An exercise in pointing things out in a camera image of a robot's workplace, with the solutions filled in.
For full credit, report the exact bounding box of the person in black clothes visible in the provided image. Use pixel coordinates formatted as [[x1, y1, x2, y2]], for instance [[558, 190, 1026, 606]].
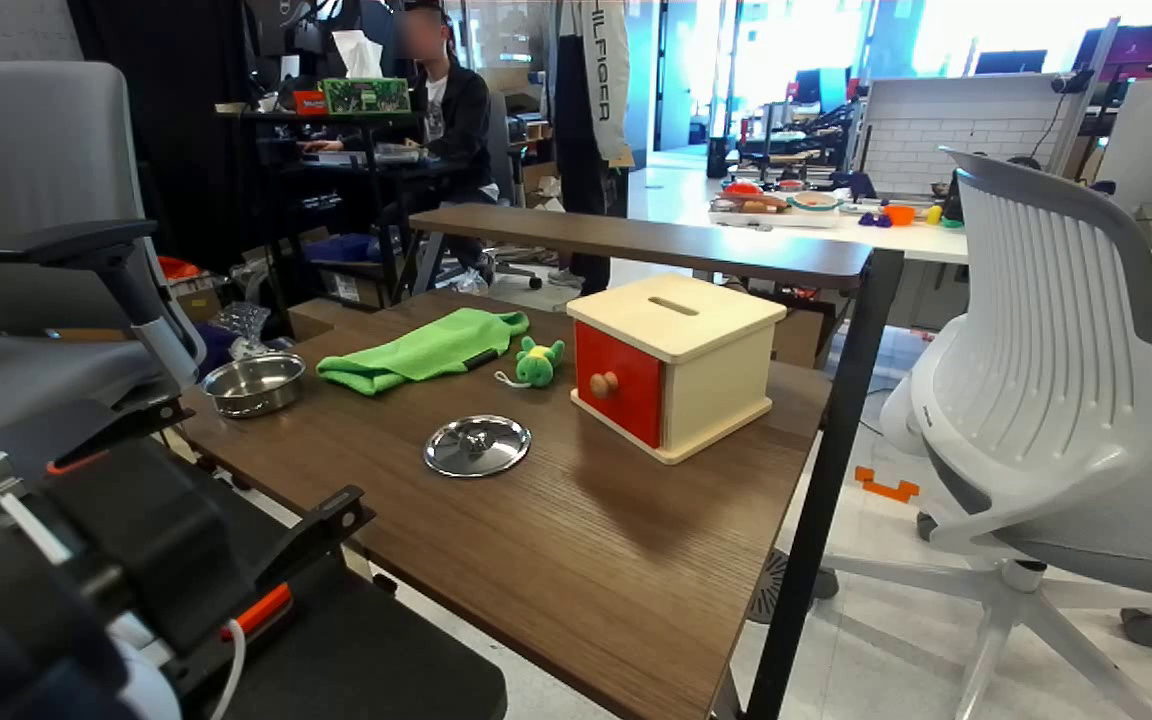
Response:
[[380, 0, 501, 207]]

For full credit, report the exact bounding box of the grey office chair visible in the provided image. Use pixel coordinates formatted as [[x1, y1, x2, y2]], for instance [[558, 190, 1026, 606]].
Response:
[[0, 55, 210, 498]]

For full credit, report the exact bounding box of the dark wooden side table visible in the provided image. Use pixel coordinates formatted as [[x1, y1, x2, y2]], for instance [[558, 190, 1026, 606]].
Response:
[[408, 200, 880, 287]]

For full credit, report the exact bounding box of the orange toy on desk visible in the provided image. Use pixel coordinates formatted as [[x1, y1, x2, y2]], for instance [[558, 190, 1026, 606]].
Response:
[[717, 178, 793, 218]]

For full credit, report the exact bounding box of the black storage shelf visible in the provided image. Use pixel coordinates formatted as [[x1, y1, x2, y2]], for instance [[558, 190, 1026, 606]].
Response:
[[210, 71, 453, 311]]

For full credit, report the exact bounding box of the orange floor marker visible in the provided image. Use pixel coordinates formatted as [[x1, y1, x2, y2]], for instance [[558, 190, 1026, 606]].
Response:
[[851, 465, 922, 510]]

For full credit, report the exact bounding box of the white pegboard panel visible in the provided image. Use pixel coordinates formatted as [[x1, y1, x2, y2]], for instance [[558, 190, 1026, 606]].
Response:
[[857, 71, 1092, 206]]

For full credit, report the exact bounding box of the red drawer with wooden knob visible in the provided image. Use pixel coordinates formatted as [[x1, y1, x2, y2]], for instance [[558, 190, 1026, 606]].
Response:
[[566, 320, 666, 451]]

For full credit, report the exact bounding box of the black caster wheel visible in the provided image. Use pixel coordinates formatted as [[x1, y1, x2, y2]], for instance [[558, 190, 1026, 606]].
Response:
[[1117, 606, 1152, 651]]

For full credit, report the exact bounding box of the steel pot with handles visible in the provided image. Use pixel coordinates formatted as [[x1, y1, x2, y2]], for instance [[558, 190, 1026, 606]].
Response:
[[201, 337, 306, 425]]

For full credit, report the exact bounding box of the white ribbed office chair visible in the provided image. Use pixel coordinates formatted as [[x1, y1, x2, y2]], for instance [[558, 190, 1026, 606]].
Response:
[[818, 148, 1152, 720]]

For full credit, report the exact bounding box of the thin white cable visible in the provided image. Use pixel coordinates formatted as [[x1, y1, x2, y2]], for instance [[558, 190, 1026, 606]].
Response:
[[207, 618, 252, 720]]

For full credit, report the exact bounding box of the black metal table leg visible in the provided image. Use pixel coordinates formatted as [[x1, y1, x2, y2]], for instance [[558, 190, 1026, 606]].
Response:
[[744, 249, 908, 720]]

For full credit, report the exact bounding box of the black mounting platform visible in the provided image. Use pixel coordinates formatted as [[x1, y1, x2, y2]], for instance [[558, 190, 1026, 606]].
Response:
[[0, 438, 510, 720]]

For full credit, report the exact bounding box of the cream wooden slotted box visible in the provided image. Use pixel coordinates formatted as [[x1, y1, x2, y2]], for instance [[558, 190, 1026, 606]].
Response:
[[563, 276, 793, 469]]

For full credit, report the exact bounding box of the green cloth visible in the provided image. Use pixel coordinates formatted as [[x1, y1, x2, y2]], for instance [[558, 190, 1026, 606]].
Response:
[[316, 305, 533, 402]]

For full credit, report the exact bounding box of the white desk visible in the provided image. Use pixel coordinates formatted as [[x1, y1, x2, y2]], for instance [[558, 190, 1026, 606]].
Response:
[[709, 183, 1152, 291]]

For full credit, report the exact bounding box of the black clamp orange handle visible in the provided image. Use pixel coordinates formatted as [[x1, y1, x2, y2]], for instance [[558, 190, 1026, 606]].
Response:
[[41, 392, 196, 482], [159, 484, 380, 674]]

